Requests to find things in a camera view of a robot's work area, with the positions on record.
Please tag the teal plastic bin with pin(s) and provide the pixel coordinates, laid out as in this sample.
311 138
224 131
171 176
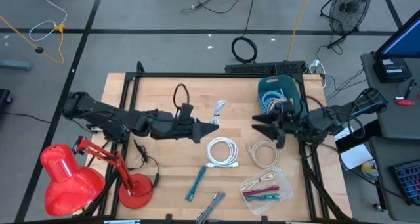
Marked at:
297 96

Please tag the black keyboard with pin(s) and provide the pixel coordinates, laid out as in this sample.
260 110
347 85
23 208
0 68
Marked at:
408 181

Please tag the black furniture base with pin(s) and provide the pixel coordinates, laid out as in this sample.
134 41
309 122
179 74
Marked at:
4 97

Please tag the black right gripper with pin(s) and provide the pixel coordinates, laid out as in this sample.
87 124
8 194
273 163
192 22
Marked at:
290 125

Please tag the black perforated power strip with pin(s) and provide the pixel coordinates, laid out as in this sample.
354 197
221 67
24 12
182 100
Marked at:
249 67

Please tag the grey desk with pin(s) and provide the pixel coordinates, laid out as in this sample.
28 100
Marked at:
382 171
410 125

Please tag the clear plastic container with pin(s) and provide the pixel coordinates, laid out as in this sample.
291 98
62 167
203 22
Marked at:
279 209

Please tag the computer monitor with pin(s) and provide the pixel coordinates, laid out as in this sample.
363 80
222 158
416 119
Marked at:
405 40

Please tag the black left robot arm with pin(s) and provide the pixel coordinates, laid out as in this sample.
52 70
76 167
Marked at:
98 114

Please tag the white paper sheet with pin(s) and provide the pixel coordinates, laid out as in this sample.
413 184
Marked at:
356 156

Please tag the black round floor plug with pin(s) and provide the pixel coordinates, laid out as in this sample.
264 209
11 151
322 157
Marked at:
39 50

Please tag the black metal table frame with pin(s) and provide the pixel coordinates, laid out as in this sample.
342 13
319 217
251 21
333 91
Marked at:
134 75

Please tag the black mini computer box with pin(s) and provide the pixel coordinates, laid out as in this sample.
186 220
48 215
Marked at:
392 73

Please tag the red desk object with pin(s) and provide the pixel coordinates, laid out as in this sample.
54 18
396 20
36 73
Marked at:
406 102

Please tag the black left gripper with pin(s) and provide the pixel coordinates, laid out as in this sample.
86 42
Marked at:
187 125

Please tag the black floor fan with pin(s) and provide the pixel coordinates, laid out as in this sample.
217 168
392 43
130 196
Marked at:
349 7

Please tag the yellow and blue disc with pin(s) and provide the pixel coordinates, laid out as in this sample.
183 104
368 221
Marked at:
369 169

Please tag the dark pen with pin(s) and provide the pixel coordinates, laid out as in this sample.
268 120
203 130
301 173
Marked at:
409 89

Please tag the grey furniture foot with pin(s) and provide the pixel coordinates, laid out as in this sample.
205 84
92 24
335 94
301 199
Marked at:
14 65

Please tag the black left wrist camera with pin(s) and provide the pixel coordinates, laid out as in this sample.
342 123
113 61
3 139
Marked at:
196 138

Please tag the red desk lamp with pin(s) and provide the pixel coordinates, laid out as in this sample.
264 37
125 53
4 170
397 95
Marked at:
72 184

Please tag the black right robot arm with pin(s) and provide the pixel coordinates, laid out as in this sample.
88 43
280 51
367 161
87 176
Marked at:
321 120

